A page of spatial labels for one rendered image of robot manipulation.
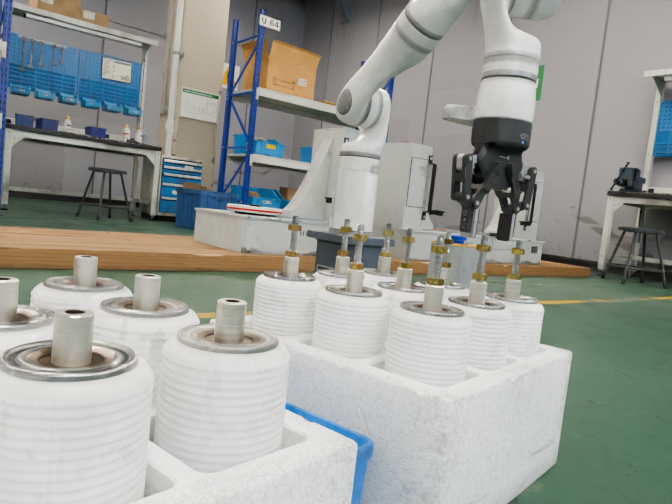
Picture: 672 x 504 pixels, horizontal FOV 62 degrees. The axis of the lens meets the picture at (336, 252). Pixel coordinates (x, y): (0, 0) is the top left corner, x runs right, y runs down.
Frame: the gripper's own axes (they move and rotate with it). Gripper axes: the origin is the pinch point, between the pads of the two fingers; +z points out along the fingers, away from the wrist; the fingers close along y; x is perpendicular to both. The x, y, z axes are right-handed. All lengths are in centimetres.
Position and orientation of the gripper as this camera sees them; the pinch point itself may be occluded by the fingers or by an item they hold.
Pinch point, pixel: (487, 229)
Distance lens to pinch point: 77.7
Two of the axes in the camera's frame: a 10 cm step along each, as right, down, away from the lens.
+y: 8.4, 0.5, 5.4
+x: -5.3, -1.4, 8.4
